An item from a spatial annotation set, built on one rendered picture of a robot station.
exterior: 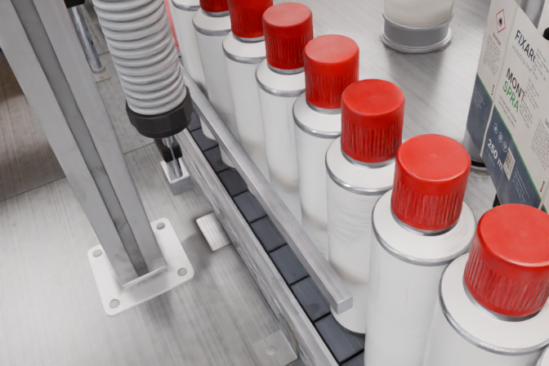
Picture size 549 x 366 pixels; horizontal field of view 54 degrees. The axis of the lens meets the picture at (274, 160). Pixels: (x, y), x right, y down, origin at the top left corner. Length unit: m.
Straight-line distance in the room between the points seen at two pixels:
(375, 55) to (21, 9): 0.44
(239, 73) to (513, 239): 0.25
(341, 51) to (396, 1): 0.36
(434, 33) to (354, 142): 0.42
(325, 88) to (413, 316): 0.14
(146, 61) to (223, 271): 0.31
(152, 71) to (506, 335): 0.19
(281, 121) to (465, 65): 0.35
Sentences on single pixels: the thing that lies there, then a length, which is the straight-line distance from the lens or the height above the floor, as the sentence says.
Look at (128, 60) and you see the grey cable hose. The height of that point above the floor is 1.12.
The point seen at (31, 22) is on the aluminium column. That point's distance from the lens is 0.38.
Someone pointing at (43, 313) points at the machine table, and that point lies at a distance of 0.56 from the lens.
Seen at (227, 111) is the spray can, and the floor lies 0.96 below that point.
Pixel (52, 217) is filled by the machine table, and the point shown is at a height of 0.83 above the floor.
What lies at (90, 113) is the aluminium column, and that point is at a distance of 0.40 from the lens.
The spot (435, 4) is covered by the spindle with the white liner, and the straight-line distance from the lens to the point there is 0.67.
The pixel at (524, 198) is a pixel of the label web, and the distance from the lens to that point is 0.42.
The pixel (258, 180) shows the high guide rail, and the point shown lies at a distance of 0.41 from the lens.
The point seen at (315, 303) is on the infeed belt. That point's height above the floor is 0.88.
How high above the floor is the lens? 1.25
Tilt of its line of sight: 43 degrees down
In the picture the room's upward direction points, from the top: 7 degrees counter-clockwise
